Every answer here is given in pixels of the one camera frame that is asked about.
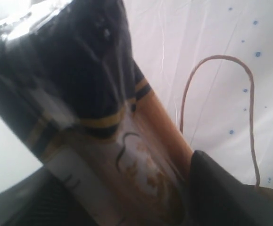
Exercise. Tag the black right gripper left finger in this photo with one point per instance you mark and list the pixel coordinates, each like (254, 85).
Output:
(40, 200)

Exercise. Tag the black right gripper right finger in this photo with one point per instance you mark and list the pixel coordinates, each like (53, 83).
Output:
(218, 199)

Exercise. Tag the black noodle packet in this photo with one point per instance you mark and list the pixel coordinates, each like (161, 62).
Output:
(70, 90)

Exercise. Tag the brown paper shopping bag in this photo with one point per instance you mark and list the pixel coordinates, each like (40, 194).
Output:
(264, 192)

